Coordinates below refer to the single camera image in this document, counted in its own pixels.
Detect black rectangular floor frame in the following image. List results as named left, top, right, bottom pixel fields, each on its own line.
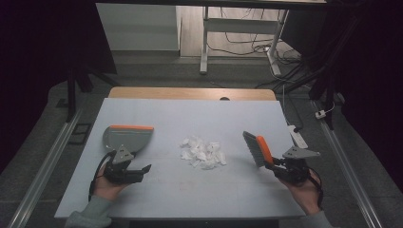
left=67, top=123, right=93, bottom=146

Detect grey brush with orange back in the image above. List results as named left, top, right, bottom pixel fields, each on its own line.
left=242, top=130, right=276, bottom=169

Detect person's left hand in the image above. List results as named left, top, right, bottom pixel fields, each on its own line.
left=92, top=165, right=129, bottom=201

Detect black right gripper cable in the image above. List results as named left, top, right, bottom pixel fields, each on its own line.
left=308, top=170, right=325, bottom=209

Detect person's right hand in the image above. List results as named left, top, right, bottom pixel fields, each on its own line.
left=279, top=172, right=321, bottom=217

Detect aluminium floor rail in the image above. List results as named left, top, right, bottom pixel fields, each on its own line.
left=8, top=107, right=84, bottom=228
left=312, top=100, right=385, bottom=228

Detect black cables on floor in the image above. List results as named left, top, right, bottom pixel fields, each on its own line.
left=207, top=8, right=317, bottom=91

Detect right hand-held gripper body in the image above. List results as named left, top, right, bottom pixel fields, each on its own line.
left=274, top=146, right=321, bottom=185

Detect white power strip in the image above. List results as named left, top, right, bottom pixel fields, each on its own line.
left=287, top=124, right=309, bottom=150

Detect wooden table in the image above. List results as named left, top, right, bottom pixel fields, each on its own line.
left=108, top=86, right=278, bottom=102

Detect white table board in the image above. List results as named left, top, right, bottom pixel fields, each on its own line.
left=54, top=97, right=307, bottom=220

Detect black metal stand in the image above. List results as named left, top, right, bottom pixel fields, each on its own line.
left=308, top=15, right=362, bottom=131
left=65, top=61, right=122, bottom=124

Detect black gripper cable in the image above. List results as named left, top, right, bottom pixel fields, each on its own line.
left=88, top=151, right=116, bottom=202
left=308, top=170, right=325, bottom=209

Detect pile of white paper scraps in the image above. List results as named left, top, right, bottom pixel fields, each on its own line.
left=180, top=135, right=228, bottom=171

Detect grey dustpan with orange edge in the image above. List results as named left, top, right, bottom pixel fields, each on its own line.
left=103, top=124, right=155, bottom=154

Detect white cabinet panel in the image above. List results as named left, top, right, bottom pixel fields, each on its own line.
left=95, top=3, right=182, bottom=52

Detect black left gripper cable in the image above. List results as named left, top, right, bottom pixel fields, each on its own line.
left=88, top=151, right=116, bottom=202

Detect white metal desk frame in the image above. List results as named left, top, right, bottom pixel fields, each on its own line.
left=199, top=6, right=291, bottom=77

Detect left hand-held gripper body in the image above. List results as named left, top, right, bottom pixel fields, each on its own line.
left=104, top=144, right=144, bottom=184

